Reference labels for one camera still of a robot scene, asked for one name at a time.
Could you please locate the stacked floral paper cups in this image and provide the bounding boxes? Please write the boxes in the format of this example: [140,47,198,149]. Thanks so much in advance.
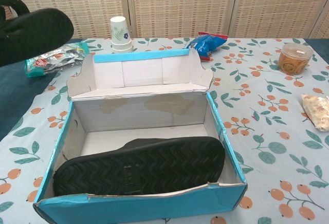
[109,16,134,53]

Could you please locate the floral patterned tablecloth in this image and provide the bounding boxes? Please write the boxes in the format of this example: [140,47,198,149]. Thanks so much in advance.
[0,38,329,224]

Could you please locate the clear bag of beige snacks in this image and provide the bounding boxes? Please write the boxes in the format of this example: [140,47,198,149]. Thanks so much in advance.
[301,94,329,132]

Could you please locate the clear jar of rubber bands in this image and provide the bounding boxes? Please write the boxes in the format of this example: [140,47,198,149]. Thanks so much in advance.
[278,42,314,75]

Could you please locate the blue shoe box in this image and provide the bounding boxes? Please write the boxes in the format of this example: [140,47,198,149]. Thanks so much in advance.
[32,48,248,224]

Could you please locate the black slipper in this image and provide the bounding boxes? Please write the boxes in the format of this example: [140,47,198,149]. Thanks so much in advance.
[53,136,226,197]
[0,8,75,67]

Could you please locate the teal silver snack bag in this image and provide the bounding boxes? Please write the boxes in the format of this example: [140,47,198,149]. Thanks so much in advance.
[24,42,90,78]

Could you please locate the woven folding screen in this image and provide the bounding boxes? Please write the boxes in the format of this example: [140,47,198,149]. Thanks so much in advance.
[0,0,329,40]

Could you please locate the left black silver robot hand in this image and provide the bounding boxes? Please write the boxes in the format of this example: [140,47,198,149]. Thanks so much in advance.
[0,0,31,32]

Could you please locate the blue snack bag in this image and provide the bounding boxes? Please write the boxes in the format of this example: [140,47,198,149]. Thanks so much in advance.
[182,32,229,62]

